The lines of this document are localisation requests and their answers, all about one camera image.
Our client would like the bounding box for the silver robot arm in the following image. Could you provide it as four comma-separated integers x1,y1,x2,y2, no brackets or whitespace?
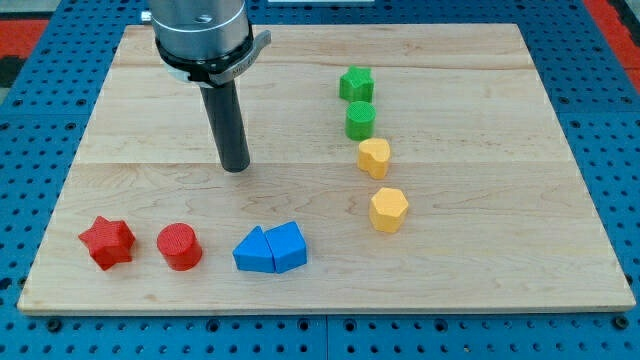
148,0,272,88

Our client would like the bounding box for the yellow heart block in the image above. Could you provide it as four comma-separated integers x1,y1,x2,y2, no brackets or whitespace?
356,138,391,179

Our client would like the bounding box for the yellow hexagon block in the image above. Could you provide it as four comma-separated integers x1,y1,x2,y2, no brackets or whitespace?
369,187,409,233

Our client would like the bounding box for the green cylinder block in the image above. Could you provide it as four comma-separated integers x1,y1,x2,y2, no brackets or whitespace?
345,101,376,141

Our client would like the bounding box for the blue cube block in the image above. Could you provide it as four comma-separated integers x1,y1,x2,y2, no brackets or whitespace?
265,221,307,273

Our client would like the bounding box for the wooden board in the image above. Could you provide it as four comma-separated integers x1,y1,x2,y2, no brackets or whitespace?
18,24,636,316

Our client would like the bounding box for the blue triangle block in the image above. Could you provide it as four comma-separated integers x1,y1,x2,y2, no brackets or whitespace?
232,226,275,273

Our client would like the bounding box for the green star block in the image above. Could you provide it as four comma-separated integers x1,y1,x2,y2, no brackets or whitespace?
338,66,375,103

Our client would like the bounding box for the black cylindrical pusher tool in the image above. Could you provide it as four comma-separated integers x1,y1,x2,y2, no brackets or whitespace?
200,81,250,173

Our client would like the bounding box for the red cylinder block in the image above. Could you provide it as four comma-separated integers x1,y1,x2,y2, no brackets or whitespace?
156,223,203,271

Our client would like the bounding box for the red star block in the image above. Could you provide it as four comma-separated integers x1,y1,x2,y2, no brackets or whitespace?
78,216,136,271

